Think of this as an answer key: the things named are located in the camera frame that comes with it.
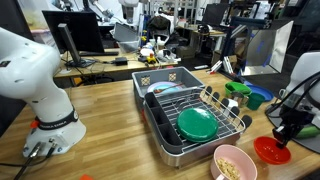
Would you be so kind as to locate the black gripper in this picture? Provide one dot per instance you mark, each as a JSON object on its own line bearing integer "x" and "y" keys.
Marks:
{"x": 292, "y": 121}

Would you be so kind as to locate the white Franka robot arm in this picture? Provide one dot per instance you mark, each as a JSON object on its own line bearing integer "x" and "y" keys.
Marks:
{"x": 33, "y": 73}

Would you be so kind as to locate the red bowl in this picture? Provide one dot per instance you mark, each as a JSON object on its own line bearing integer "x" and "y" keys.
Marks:
{"x": 268, "y": 151}

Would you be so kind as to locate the green cucumber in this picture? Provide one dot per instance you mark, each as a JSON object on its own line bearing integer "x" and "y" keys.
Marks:
{"x": 308, "y": 132}

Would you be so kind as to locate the grey round tray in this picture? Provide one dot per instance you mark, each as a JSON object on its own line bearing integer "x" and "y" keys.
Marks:
{"x": 311, "y": 145}

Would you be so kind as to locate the dark green cup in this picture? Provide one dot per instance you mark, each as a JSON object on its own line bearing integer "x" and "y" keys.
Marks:
{"x": 256, "y": 101}

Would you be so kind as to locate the pink bowl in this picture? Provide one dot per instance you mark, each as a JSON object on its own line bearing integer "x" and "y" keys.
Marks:
{"x": 233, "y": 163}

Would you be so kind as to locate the metal cup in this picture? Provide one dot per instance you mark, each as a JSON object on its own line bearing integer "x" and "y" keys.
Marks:
{"x": 238, "y": 98}

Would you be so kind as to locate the white cup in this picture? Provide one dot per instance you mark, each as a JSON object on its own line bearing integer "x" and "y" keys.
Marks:
{"x": 232, "y": 103}

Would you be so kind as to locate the green bowl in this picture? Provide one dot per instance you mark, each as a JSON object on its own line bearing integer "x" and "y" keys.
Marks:
{"x": 237, "y": 87}

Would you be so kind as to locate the green plate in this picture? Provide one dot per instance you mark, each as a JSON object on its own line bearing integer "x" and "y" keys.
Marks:
{"x": 197, "y": 125}

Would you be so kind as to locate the silver metal panel box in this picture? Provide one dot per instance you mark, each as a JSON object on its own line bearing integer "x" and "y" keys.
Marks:
{"x": 270, "y": 46}

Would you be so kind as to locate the grey dish rack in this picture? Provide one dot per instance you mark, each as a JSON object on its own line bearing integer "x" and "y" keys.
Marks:
{"x": 166, "y": 133}

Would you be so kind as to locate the light blue plate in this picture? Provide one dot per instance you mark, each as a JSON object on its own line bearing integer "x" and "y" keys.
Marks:
{"x": 165, "y": 87}

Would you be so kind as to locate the grey plastic bin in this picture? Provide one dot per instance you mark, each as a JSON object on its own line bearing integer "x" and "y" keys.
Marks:
{"x": 156, "y": 75}

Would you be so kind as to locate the black background monitor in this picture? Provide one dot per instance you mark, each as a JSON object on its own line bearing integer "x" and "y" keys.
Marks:
{"x": 215, "y": 13}

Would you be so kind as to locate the white headset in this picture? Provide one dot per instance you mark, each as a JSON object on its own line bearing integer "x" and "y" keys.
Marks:
{"x": 164, "y": 54}

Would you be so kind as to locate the yellow toy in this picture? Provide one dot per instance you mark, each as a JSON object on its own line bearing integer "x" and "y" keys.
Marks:
{"x": 151, "y": 59}

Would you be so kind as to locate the white bowl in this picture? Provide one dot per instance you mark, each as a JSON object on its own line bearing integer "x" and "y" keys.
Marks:
{"x": 146, "y": 52}

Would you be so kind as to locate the dark jacket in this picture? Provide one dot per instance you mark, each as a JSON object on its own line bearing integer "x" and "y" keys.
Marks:
{"x": 158, "y": 24}

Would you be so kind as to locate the black power brick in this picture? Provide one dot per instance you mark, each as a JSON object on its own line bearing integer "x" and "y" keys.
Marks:
{"x": 120, "y": 61}

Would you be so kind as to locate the clear plastic bin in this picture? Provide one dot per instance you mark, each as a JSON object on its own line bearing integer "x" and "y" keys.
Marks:
{"x": 125, "y": 38}

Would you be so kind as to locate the wooden desk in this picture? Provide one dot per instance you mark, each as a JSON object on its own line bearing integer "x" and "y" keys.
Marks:
{"x": 106, "y": 66}

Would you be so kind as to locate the black keyboard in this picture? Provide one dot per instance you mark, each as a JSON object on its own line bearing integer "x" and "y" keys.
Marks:
{"x": 100, "y": 53}

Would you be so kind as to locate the black camera stand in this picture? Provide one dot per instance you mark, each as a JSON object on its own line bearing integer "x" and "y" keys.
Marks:
{"x": 228, "y": 65}

